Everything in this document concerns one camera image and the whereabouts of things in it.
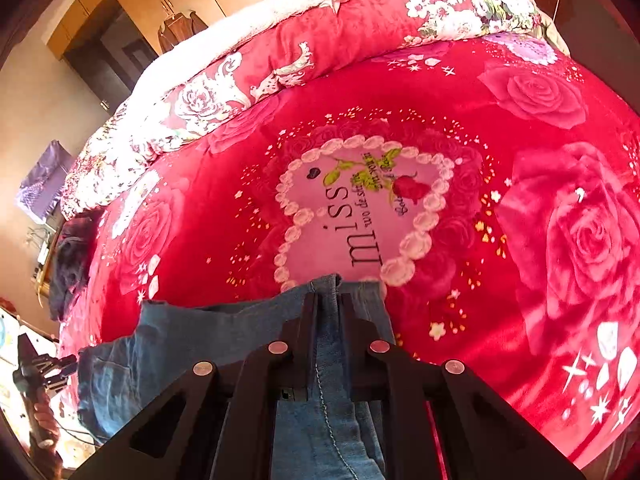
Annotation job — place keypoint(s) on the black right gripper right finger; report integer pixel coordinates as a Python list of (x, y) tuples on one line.
[(441, 421)]

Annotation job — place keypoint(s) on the folded floral quilt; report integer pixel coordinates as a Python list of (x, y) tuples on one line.
[(193, 90)]

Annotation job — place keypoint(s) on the person's left hand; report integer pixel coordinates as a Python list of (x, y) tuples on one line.
[(46, 420)]

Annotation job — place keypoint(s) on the brown hanging garment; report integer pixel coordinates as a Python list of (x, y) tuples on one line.
[(178, 28)]

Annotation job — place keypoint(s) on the dark fuzzy garment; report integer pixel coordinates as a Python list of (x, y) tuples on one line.
[(71, 261)]

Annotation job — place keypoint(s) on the wooden side table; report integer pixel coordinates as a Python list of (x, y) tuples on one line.
[(45, 238)]

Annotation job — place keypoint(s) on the purple cloth on wall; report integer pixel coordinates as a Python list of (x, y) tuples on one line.
[(40, 192)]

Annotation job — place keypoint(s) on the red floral rose blanket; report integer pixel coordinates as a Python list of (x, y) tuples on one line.
[(490, 186)]

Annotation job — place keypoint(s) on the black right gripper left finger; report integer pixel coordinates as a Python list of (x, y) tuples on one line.
[(215, 422)]

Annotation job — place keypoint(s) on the blue denim jeans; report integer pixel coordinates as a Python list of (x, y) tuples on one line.
[(326, 437)]

